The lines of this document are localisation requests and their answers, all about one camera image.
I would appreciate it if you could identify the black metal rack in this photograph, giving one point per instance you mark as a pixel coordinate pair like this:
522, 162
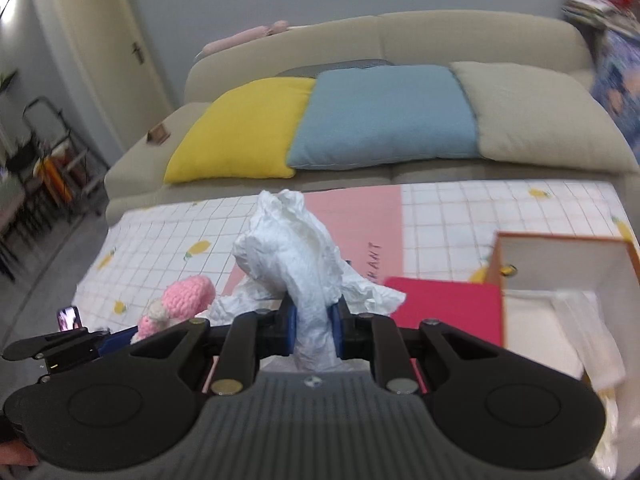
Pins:
20, 160

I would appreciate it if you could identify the checked printed tablecloth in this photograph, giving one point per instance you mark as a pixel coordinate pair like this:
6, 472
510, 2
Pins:
450, 220

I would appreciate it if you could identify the small brown box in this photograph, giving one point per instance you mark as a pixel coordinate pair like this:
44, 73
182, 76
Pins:
159, 134

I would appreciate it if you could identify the pink plush toy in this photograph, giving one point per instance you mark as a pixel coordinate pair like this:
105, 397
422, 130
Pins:
240, 37

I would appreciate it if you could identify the white tissue paper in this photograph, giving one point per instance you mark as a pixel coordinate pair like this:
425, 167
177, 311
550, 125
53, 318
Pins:
285, 250

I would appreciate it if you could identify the pink crocheted toy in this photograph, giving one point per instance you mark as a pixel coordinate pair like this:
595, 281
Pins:
185, 295

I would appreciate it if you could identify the orange cardboard box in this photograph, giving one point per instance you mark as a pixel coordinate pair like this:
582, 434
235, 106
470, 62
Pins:
550, 270

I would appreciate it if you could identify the beige pillow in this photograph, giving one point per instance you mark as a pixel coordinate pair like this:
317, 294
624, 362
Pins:
540, 115

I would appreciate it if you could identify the beige sofa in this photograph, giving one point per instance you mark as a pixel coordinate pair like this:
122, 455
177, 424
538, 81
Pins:
450, 35

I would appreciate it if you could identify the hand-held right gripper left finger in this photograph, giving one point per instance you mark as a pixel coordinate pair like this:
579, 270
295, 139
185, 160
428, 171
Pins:
290, 331

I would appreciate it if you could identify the red box lid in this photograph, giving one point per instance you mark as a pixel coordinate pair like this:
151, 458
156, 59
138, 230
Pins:
450, 310

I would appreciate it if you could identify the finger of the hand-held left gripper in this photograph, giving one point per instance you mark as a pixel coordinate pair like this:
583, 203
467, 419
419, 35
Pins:
117, 342

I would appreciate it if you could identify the grey striped cushion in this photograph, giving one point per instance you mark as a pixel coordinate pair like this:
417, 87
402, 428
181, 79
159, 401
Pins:
340, 66

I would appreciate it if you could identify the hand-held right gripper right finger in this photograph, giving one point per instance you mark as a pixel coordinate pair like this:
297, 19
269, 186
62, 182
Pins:
336, 331

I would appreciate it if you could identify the cream door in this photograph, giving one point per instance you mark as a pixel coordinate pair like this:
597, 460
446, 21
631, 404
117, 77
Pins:
100, 35

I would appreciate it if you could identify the blue pillow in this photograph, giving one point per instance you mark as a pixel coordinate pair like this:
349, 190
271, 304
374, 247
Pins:
380, 115

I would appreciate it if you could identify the clear plastic bag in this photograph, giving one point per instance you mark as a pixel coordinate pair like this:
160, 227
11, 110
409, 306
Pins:
590, 340

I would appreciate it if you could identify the blue printed cloth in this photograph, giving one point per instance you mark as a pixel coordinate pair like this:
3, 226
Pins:
620, 90

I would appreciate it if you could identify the yellow pillow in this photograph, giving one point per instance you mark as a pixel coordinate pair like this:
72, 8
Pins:
235, 135

